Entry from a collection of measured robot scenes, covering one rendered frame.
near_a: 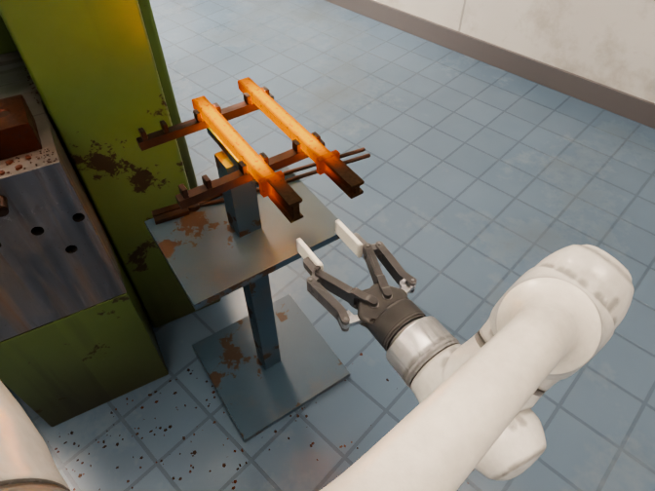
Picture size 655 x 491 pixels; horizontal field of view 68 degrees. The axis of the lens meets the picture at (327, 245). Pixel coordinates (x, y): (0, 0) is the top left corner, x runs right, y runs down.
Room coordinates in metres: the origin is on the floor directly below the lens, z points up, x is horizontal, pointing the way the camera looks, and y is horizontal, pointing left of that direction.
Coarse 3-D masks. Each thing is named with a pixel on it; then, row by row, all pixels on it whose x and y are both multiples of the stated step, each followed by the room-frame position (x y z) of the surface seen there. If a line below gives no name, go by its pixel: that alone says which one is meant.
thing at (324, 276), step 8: (320, 272) 0.46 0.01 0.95; (328, 280) 0.45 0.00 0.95; (336, 280) 0.45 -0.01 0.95; (328, 288) 0.45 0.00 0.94; (336, 288) 0.44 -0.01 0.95; (344, 288) 0.43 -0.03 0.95; (352, 288) 0.43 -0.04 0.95; (344, 296) 0.43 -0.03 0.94; (352, 296) 0.42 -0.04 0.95; (360, 296) 0.42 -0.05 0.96; (368, 296) 0.41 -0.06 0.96; (352, 304) 0.42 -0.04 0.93; (368, 304) 0.41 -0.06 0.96; (376, 304) 0.40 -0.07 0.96
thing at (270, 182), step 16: (208, 112) 0.90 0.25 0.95; (224, 128) 0.84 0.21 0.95; (240, 144) 0.79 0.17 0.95; (240, 160) 0.76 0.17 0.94; (256, 160) 0.74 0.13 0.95; (256, 176) 0.70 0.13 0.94; (272, 176) 0.68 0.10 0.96; (272, 192) 0.67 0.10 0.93; (288, 192) 0.64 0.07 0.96; (288, 208) 0.62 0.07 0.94
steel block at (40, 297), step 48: (0, 96) 1.02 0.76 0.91; (48, 144) 0.84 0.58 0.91; (0, 192) 0.72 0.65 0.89; (48, 192) 0.76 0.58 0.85; (0, 240) 0.70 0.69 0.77; (48, 240) 0.74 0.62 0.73; (96, 240) 0.78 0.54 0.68; (0, 288) 0.67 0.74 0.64; (48, 288) 0.71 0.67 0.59; (96, 288) 0.75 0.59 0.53; (0, 336) 0.63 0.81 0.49
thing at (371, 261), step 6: (366, 246) 0.52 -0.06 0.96; (366, 252) 0.50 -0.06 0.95; (372, 252) 0.50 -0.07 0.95; (366, 258) 0.50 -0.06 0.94; (372, 258) 0.49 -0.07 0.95; (366, 264) 0.50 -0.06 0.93; (372, 264) 0.48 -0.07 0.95; (378, 264) 0.48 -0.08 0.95; (372, 270) 0.47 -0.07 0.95; (378, 270) 0.47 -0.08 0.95; (372, 276) 0.47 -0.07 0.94; (378, 276) 0.45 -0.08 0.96; (384, 276) 0.45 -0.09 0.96; (378, 282) 0.44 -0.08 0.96; (384, 282) 0.44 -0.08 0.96; (384, 288) 0.43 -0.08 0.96; (390, 288) 0.43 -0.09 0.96; (384, 294) 0.42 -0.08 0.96; (390, 294) 0.42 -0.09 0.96
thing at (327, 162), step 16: (240, 80) 1.03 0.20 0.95; (256, 96) 0.96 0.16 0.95; (272, 112) 0.90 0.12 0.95; (288, 128) 0.84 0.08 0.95; (304, 128) 0.84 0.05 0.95; (304, 144) 0.79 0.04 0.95; (320, 144) 0.79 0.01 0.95; (320, 160) 0.73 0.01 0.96; (336, 160) 0.73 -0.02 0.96; (336, 176) 0.71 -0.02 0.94; (352, 176) 0.68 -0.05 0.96; (352, 192) 0.67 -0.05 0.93
